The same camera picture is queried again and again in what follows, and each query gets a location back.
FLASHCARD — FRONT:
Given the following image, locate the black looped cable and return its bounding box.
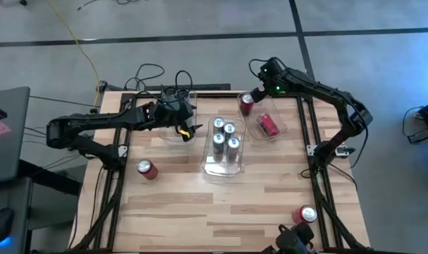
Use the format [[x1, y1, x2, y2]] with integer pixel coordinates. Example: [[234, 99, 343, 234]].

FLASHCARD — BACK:
[[123, 63, 166, 92]]

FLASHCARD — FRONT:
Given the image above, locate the dark grey desk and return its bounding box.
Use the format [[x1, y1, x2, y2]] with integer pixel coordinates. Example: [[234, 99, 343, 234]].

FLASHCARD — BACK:
[[0, 160, 82, 254]]

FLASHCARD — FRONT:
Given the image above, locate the long black bar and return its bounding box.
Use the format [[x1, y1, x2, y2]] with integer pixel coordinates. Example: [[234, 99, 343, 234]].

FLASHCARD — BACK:
[[145, 83, 232, 91]]

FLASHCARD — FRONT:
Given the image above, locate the red Coca-Cola can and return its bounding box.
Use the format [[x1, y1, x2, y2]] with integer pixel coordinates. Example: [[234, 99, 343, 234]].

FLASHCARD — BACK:
[[256, 112, 281, 138], [291, 205, 319, 226], [239, 92, 255, 117], [135, 159, 159, 181]]

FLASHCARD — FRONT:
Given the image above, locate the clear plastic bin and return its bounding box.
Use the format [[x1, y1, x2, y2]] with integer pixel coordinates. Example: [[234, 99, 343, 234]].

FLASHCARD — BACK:
[[237, 90, 288, 146], [157, 87, 199, 144], [200, 116, 247, 178]]

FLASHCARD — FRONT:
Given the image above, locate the black computer mouse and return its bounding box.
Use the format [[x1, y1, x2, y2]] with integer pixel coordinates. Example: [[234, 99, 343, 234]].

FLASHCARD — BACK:
[[0, 207, 16, 244]]

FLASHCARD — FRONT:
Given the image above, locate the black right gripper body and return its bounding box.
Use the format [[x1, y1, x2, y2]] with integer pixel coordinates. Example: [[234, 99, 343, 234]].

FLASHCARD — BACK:
[[259, 58, 288, 97]]

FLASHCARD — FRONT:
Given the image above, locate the black aluminium table frame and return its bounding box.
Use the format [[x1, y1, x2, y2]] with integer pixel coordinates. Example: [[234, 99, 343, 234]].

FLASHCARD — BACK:
[[72, 90, 372, 254]]

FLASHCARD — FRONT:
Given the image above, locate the long yellow cable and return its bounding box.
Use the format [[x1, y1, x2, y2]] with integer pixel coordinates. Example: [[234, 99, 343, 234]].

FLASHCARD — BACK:
[[46, 0, 102, 107]]

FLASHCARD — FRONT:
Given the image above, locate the black leader arm handle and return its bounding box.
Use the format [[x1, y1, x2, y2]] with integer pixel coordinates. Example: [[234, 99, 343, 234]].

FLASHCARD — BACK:
[[266, 221, 317, 254]]

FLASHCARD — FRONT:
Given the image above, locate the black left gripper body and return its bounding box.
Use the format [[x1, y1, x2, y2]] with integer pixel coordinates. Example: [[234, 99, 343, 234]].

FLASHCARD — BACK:
[[153, 98, 195, 124]]

